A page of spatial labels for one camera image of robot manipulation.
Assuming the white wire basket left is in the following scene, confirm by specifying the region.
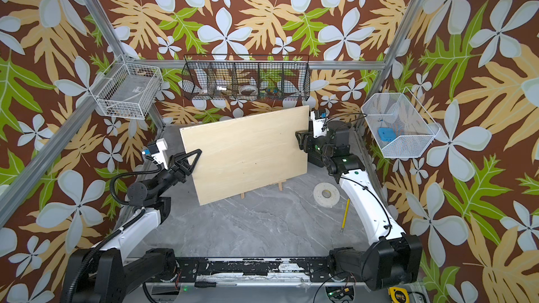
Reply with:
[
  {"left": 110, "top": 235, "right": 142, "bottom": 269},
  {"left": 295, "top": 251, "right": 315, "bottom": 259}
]
[{"left": 92, "top": 56, "right": 163, "bottom": 120}]

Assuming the black plastic case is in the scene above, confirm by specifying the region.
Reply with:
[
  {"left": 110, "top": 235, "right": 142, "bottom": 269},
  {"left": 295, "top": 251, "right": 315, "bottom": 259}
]
[{"left": 307, "top": 152, "right": 324, "bottom": 168}]

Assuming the wooden easel frame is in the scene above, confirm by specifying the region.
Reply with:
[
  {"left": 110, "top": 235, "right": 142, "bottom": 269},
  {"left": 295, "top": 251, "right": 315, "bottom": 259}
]
[{"left": 239, "top": 178, "right": 287, "bottom": 200}]

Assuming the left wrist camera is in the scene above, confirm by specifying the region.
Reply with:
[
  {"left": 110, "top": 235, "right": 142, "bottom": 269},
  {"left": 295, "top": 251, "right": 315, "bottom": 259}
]
[{"left": 141, "top": 138, "right": 168, "bottom": 169}]

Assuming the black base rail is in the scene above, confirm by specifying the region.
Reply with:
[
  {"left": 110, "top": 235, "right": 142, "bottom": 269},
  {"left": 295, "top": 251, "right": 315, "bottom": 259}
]
[{"left": 163, "top": 256, "right": 359, "bottom": 283}]

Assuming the white tape roll in basket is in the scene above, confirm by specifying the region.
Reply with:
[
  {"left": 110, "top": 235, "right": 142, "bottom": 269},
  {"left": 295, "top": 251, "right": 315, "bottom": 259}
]
[{"left": 239, "top": 85, "right": 258, "bottom": 97}]

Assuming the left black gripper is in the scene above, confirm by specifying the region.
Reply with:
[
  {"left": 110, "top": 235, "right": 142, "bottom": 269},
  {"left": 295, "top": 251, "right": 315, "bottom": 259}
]
[{"left": 152, "top": 151, "right": 199, "bottom": 202}]

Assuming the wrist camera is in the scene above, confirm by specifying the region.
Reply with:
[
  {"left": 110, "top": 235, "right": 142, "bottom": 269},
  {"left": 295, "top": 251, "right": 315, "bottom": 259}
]
[
  {"left": 310, "top": 109, "right": 328, "bottom": 138},
  {"left": 141, "top": 138, "right": 168, "bottom": 169}
]

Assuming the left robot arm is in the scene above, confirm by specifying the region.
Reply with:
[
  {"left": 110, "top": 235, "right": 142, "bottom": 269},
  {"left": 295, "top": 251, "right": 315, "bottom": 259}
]
[{"left": 60, "top": 149, "right": 202, "bottom": 302}]

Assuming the black wire basket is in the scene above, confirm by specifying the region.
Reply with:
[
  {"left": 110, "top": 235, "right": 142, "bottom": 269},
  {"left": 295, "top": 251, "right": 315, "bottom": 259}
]
[{"left": 180, "top": 54, "right": 312, "bottom": 101}]

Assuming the white wire basket right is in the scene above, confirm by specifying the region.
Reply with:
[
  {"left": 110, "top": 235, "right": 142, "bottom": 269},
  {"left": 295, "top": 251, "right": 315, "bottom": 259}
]
[{"left": 362, "top": 93, "right": 441, "bottom": 160}]

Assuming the black screwdriver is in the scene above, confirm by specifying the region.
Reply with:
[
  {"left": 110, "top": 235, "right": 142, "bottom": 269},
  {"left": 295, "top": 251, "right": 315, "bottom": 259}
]
[{"left": 195, "top": 281, "right": 238, "bottom": 288}]

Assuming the yellow tape measure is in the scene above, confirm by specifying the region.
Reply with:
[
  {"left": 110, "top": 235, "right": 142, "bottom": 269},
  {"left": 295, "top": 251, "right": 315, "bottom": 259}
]
[{"left": 388, "top": 287, "right": 410, "bottom": 303}]

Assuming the light wooden board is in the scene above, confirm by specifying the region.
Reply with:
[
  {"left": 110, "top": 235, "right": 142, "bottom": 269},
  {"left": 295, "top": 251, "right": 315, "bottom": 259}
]
[{"left": 180, "top": 106, "right": 310, "bottom": 206}]

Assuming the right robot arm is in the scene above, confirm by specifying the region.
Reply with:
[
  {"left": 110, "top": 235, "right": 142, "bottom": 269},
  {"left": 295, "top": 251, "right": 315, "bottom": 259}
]
[{"left": 296, "top": 119, "right": 422, "bottom": 290}]

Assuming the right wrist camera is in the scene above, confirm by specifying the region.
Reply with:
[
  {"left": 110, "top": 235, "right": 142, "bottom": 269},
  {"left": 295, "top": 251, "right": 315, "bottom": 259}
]
[{"left": 310, "top": 109, "right": 328, "bottom": 138}]

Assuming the blue sponge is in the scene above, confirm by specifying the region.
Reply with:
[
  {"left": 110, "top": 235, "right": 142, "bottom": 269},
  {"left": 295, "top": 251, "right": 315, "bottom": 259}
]
[{"left": 378, "top": 127, "right": 397, "bottom": 143}]

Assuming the yellow pencil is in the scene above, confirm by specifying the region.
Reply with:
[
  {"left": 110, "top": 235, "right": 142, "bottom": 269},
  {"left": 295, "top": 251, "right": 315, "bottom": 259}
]
[{"left": 340, "top": 199, "right": 351, "bottom": 233}]

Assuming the white wire basket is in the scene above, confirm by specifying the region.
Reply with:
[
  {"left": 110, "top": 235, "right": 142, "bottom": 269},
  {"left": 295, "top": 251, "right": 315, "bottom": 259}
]
[
  {"left": 362, "top": 93, "right": 441, "bottom": 160},
  {"left": 92, "top": 56, "right": 163, "bottom": 120}
]

